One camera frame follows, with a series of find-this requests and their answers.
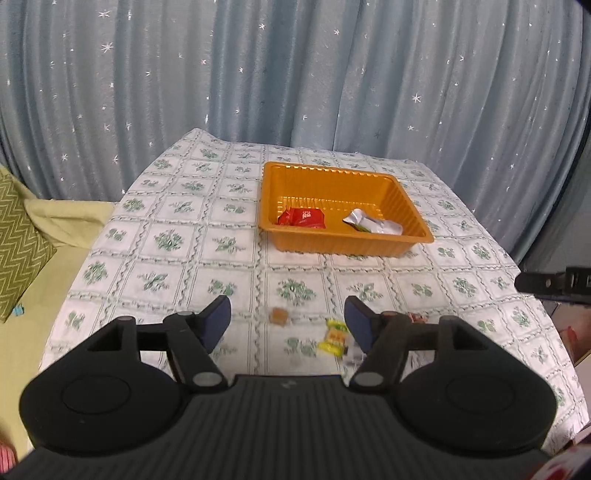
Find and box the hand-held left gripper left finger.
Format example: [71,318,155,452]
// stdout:
[85,296,232,392]

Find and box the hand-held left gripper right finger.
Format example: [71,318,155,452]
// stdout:
[346,296,498,390]

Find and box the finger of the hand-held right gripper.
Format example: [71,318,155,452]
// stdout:
[514,271,571,294]

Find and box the yellow-green candy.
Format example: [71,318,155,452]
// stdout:
[318,318,350,357]

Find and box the silver snack sachet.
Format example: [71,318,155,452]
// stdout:
[342,208,404,236]

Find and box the large red snack packet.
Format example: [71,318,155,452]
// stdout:
[276,207,327,230]

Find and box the orange plastic tray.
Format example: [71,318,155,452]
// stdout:
[257,161,435,258]

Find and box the green zigzag cushion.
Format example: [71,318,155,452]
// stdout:
[0,165,58,324]

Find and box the blue starry curtain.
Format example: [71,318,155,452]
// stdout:
[0,0,583,266]

